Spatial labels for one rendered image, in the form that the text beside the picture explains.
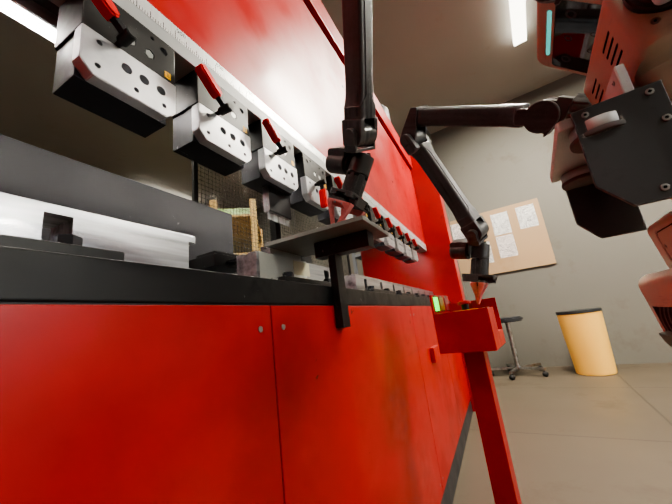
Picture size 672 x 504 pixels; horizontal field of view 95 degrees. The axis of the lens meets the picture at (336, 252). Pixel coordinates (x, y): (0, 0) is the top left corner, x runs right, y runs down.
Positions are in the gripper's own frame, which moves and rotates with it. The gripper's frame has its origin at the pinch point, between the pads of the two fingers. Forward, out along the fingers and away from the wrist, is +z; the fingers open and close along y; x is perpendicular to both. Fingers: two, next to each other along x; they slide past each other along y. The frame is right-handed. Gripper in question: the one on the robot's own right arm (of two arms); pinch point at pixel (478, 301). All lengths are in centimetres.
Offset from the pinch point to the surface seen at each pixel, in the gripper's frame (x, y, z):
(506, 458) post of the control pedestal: 8.7, -10.5, 42.7
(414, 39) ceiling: -168, 102, -258
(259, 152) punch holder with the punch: 63, 42, -35
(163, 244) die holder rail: 89, 31, -7
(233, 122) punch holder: 73, 40, -38
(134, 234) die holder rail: 94, 31, -8
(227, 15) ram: 73, 49, -69
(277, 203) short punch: 55, 43, -24
